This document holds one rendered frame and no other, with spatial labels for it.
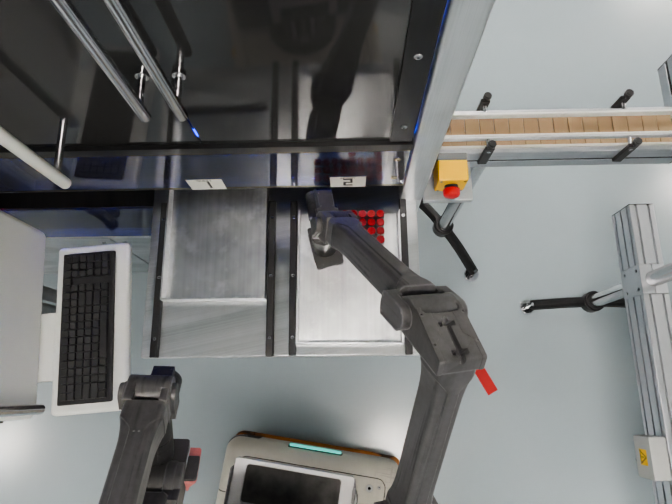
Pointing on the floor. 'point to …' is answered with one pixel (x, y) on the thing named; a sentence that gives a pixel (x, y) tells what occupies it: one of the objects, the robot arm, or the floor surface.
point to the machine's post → (444, 88)
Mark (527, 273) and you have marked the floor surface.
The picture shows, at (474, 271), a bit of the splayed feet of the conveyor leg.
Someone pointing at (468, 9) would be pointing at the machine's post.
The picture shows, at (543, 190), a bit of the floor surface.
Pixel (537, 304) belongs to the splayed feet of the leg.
